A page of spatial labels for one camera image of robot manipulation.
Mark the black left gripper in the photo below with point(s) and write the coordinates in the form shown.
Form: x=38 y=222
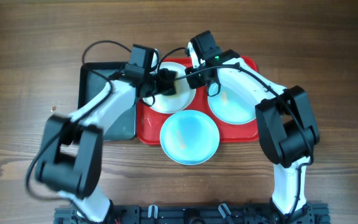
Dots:
x=168 y=82

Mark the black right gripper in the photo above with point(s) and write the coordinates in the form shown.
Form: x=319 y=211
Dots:
x=193 y=77

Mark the white plate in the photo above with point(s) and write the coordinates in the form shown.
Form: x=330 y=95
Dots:
x=173 y=103

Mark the light blue plate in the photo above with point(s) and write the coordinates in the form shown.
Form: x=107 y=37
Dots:
x=189 y=137

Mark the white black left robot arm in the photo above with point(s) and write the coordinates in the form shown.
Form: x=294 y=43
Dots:
x=70 y=156

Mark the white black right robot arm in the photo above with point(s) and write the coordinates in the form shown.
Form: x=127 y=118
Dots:
x=286 y=125

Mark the red plastic tray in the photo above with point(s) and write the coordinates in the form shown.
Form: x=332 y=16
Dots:
x=149 y=122

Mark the black water tray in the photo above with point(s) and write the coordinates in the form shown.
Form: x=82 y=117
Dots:
x=124 y=128

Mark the mint green plate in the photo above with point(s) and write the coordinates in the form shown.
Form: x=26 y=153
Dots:
x=228 y=106

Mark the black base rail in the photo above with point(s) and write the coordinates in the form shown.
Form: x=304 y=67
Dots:
x=241 y=214

